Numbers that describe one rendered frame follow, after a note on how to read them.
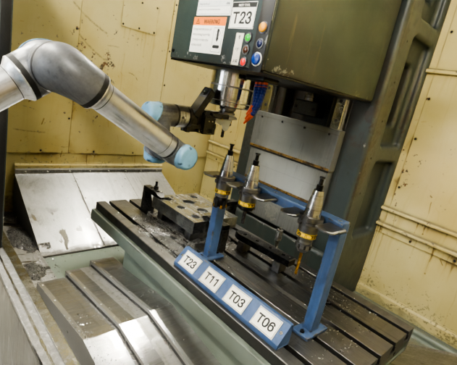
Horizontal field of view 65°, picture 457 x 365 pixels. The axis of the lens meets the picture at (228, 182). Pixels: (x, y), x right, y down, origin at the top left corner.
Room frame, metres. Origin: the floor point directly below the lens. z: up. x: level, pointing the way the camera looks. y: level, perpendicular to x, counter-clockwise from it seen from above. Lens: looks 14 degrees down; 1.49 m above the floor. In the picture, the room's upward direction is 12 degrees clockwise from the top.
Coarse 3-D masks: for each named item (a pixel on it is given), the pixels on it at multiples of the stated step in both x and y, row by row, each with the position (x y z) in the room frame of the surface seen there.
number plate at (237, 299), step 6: (234, 288) 0.91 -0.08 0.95; (228, 294) 0.90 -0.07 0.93; (234, 294) 0.89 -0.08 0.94; (240, 294) 0.89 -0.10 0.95; (228, 300) 0.89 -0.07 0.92; (234, 300) 0.88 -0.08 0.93; (240, 300) 0.87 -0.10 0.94; (246, 300) 0.87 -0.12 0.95; (234, 306) 0.86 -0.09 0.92; (240, 306) 0.86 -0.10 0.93; (246, 306) 0.85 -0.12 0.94; (240, 312) 0.85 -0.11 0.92
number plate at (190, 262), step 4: (188, 252) 1.06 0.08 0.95; (184, 256) 1.06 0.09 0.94; (188, 256) 1.05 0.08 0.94; (192, 256) 1.05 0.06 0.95; (196, 256) 1.04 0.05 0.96; (180, 260) 1.05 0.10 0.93; (184, 260) 1.05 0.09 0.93; (188, 260) 1.04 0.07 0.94; (192, 260) 1.03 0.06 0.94; (196, 260) 1.03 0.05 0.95; (200, 260) 1.02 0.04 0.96; (180, 264) 1.04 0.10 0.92; (184, 264) 1.03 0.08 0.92; (188, 264) 1.03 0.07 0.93; (192, 264) 1.02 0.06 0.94; (196, 264) 1.02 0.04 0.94; (200, 264) 1.01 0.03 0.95; (188, 268) 1.02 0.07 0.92; (192, 268) 1.01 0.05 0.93; (196, 268) 1.01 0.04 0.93; (192, 272) 1.00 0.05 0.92
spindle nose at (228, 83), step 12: (216, 72) 1.30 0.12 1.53; (228, 72) 1.28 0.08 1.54; (216, 84) 1.30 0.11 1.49; (228, 84) 1.28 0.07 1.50; (240, 84) 1.28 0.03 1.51; (252, 84) 1.32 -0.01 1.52; (216, 96) 1.29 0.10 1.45; (228, 96) 1.27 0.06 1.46; (240, 96) 1.29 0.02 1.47; (240, 108) 1.29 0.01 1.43
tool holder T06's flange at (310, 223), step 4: (300, 212) 0.86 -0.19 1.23; (300, 216) 0.85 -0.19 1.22; (304, 216) 0.85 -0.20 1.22; (300, 220) 0.85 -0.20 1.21; (304, 220) 0.85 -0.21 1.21; (308, 220) 0.83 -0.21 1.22; (312, 220) 0.83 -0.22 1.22; (316, 220) 0.83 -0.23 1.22; (320, 220) 0.83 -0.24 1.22; (300, 224) 0.85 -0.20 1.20; (304, 224) 0.84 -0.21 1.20; (308, 224) 0.83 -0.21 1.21; (312, 224) 0.83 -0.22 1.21; (316, 224) 0.83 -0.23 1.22; (320, 224) 0.84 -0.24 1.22; (312, 228) 0.83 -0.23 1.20
